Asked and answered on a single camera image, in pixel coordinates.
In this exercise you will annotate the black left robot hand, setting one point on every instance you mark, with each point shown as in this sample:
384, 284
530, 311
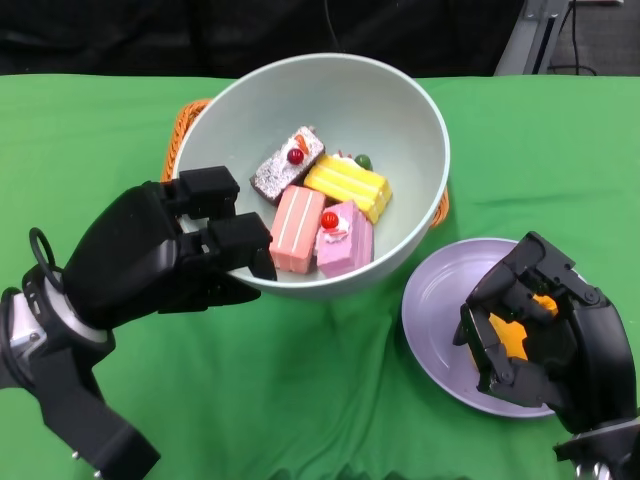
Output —
130, 250

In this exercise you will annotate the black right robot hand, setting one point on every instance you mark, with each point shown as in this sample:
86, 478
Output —
595, 360

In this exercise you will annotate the orange bagel bread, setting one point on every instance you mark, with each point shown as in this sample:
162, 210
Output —
510, 332

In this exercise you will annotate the grey-green bowl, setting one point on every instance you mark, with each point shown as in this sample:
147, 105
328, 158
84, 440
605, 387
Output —
360, 100

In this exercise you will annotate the orange wicker basket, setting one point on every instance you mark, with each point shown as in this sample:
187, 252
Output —
177, 130

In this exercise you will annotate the chocolate cake slice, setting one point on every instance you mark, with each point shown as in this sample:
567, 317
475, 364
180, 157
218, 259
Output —
275, 175

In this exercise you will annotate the salmon striped cake slice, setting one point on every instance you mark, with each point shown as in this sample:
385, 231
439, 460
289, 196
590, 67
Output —
295, 230

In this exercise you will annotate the pale lavender plate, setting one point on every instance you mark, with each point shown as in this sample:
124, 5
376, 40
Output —
430, 310

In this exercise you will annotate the pink cake slice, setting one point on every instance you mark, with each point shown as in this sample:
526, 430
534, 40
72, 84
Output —
345, 250

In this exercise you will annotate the yellow cake slice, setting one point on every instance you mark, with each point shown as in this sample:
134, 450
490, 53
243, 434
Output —
350, 187

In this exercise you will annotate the green tablecloth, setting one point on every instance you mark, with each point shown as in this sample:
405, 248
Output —
300, 375

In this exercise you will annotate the black backdrop cloth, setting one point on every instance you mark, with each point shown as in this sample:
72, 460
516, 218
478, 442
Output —
125, 35

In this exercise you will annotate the grey metal stand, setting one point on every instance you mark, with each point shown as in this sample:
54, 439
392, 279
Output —
522, 40

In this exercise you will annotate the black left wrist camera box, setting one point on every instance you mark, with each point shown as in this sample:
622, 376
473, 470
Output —
80, 415

